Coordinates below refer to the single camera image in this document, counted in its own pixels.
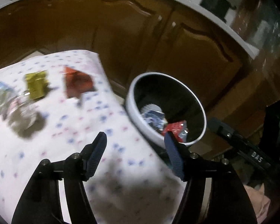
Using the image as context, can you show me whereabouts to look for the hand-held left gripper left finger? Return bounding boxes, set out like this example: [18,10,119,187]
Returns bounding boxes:
[11,131,107,224]

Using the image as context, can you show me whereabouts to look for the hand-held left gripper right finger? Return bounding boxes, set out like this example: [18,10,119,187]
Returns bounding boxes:
[164,131,258,224]

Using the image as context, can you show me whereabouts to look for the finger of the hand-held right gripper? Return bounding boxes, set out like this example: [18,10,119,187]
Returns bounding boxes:
[208,117,242,146]

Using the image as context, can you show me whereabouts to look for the small red foil wrapper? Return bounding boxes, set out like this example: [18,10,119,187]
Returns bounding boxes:
[161,120,189,143]

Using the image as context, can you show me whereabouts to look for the silver blue wrapper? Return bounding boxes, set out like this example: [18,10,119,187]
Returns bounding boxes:
[142,111,167,130]

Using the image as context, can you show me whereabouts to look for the white foam wrap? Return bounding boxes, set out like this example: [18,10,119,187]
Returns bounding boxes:
[140,103,164,113]

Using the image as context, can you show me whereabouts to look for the white bin with black liner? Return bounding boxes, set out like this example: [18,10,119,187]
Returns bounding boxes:
[125,72,207,148]

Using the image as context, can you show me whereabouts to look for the floral printed tablecloth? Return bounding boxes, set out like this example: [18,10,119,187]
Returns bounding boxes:
[0,49,186,224]

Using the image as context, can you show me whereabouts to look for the pink cloth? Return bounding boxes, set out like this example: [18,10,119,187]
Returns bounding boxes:
[244,183,271,224]

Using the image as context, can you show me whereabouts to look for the large red foil wrapper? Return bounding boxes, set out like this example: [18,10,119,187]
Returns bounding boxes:
[63,66,96,99]

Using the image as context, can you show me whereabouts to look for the white kitchen countertop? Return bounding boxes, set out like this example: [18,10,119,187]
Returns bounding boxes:
[0,0,260,60]

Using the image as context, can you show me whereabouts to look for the clear packet with red edge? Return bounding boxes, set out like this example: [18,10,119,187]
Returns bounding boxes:
[9,94,42,131]

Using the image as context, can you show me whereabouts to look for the olive yellow snack packet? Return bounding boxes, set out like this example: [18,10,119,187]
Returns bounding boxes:
[24,70,49,101]

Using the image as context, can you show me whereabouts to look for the blue wrapper on table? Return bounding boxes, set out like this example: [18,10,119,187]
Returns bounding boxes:
[0,81,14,117]

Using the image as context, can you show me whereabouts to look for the wooden lower cabinets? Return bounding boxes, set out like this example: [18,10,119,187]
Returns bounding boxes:
[0,0,266,131]

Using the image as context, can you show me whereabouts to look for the black cooking pot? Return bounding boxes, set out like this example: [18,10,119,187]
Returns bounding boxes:
[199,0,235,21]

